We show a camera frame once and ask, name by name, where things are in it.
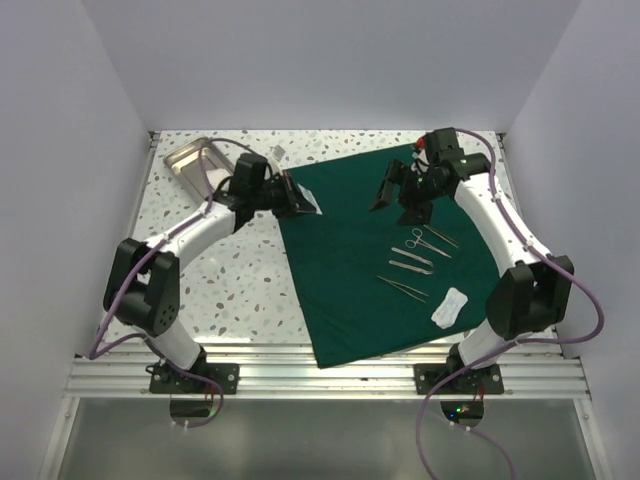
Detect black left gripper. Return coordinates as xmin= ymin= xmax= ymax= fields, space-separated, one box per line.
xmin=251 ymin=170 xmax=316 ymax=221

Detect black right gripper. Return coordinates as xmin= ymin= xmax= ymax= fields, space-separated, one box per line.
xmin=369 ymin=159 xmax=446 ymax=227

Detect white green sachet packet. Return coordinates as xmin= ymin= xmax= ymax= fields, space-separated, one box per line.
xmin=298 ymin=184 xmax=323 ymax=215

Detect steel hemostat scissors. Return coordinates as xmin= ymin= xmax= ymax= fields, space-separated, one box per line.
xmin=405 ymin=228 xmax=450 ymax=258

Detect stainless steel tray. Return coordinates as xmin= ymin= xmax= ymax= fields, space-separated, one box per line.
xmin=164 ymin=137 xmax=234 ymax=201

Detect white blue sachet packet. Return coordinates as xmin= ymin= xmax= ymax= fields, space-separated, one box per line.
xmin=431 ymin=287 xmax=468 ymax=329

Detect white gauze pad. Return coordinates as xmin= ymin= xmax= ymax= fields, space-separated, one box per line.
xmin=207 ymin=169 xmax=232 ymax=189

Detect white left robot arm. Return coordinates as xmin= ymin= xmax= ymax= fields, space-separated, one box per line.
xmin=96 ymin=153 xmax=321 ymax=393

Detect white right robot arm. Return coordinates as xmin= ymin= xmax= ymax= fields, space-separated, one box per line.
xmin=372 ymin=128 xmax=574 ymax=393

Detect green surgical cloth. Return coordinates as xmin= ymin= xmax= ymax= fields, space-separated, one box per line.
xmin=280 ymin=145 xmax=499 ymax=369

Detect long thin steel forceps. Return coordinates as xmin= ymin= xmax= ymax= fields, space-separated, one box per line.
xmin=423 ymin=224 xmax=459 ymax=248

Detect flat steel forceps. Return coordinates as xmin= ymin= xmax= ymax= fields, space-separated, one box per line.
xmin=388 ymin=260 xmax=434 ymax=275
xmin=391 ymin=247 xmax=434 ymax=267

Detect thin steel tweezers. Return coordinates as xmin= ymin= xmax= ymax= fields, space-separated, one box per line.
xmin=377 ymin=276 xmax=428 ymax=303

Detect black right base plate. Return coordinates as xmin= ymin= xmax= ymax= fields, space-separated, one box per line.
xmin=413 ymin=363 xmax=505 ymax=395

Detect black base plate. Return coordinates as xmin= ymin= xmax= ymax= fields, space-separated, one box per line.
xmin=413 ymin=363 xmax=505 ymax=395
xmin=145 ymin=362 xmax=240 ymax=395

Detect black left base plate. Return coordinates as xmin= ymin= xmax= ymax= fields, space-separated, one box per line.
xmin=145 ymin=362 xmax=240 ymax=395

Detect aluminium rail frame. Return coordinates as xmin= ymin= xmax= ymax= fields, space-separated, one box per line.
xmin=64 ymin=130 xmax=589 ymax=400

